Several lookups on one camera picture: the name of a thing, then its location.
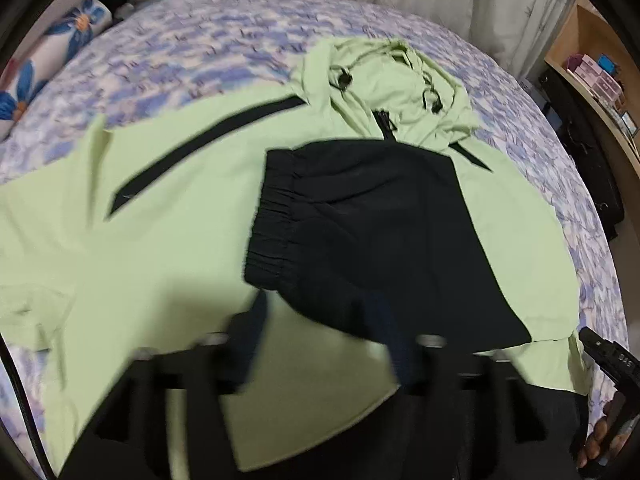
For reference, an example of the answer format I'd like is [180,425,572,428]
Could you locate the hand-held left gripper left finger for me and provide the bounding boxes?
[57,290,273,480]

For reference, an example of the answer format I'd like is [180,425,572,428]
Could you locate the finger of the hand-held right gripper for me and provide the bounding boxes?
[577,327,618,376]

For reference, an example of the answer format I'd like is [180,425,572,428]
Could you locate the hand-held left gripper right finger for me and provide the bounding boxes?
[367,296,583,480]

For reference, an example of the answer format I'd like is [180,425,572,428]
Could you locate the green and black hooded jacket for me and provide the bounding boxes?
[0,37,593,480]

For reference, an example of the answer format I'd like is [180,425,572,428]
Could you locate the person's right hand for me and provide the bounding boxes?
[575,400,626,471]

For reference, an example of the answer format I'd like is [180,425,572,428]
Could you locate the stack of pink boxes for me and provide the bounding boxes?
[565,52,627,107]

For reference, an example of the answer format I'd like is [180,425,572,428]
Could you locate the blue floral bed sheet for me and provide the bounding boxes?
[0,0,632,480]

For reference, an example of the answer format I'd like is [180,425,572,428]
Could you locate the wooden shelf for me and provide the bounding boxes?
[542,2,640,173]

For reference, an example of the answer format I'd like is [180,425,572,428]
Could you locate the white pillow with blue flowers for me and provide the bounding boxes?
[0,0,112,142]

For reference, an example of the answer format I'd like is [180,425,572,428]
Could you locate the black cable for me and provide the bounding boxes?
[0,335,57,480]

